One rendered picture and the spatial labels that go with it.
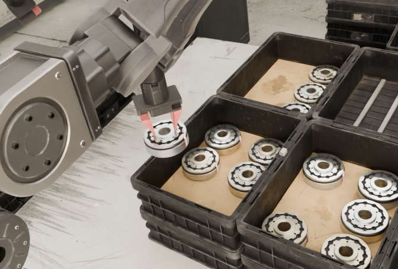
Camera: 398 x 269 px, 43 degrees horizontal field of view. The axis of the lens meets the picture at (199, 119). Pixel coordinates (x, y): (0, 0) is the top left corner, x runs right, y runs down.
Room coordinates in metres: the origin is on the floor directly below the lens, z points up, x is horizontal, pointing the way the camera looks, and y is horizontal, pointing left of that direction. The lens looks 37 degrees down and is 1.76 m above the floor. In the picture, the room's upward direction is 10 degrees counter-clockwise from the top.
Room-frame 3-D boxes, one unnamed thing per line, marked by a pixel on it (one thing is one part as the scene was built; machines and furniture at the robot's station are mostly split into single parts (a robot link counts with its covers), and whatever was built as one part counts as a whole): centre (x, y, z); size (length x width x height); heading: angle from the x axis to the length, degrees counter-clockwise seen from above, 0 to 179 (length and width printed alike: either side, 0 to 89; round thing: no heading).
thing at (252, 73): (1.27, -0.30, 0.87); 0.40 x 0.30 x 0.11; 141
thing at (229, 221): (0.97, -0.04, 0.92); 0.40 x 0.30 x 0.02; 141
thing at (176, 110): (0.93, 0.07, 1.09); 0.07 x 0.07 x 0.09; 10
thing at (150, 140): (0.92, 0.08, 1.04); 0.10 x 0.10 x 0.01
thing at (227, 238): (0.97, -0.04, 0.87); 0.40 x 0.30 x 0.11; 141
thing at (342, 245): (0.65, -0.26, 0.86); 0.05 x 0.05 x 0.01
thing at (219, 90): (1.27, -0.30, 0.92); 0.40 x 0.30 x 0.02; 141
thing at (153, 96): (0.92, 0.08, 1.16); 0.10 x 0.07 x 0.07; 100
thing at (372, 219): (0.73, -0.33, 0.86); 0.05 x 0.05 x 0.01
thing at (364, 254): (0.65, -0.26, 0.86); 0.10 x 0.10 x 0.01
